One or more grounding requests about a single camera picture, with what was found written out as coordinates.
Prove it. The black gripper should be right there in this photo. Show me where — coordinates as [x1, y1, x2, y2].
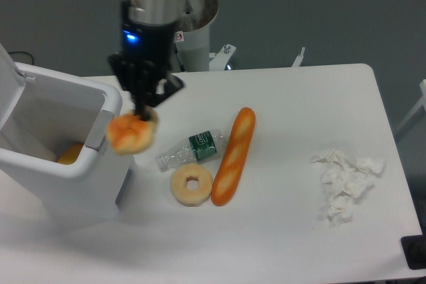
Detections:
[108, 19, 184, 121]

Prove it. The round orange bread bun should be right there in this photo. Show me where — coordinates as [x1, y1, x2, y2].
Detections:
[106, 108, 158, 155]

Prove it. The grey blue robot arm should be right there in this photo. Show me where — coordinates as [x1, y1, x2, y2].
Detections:
[107, 0, 184, 121]

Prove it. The yellow item inside trash can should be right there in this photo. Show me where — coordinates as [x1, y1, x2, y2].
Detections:
[57, 143, 84, 165]

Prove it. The white trash can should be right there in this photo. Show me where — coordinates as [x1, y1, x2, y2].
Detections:
[1, 51, 135, 219]

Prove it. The clear bottle green label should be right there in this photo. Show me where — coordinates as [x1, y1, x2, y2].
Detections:
[155, 129, 227, 172]

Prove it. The long orange baguette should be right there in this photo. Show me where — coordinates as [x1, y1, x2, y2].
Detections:
[211, 107, 256, 206]

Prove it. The crumpled white tissue paper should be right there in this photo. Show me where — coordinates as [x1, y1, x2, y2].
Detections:
[311, 148, 386, 227]

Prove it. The black device at table edge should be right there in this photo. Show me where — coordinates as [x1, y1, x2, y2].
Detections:
[401, 235, 426, 270]

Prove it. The ring-shaped donut bread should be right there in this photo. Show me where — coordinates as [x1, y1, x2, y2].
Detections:
[170, 164, 213, 206]

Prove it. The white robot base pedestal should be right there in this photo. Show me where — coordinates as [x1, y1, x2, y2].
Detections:
[175, 0, 236, 72]

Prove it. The black cable on floor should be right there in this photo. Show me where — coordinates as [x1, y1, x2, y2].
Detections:
[7, 51, 35, 65]

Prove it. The white frame at right edge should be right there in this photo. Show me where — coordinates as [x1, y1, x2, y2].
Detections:
[394, 79, 425, 142]

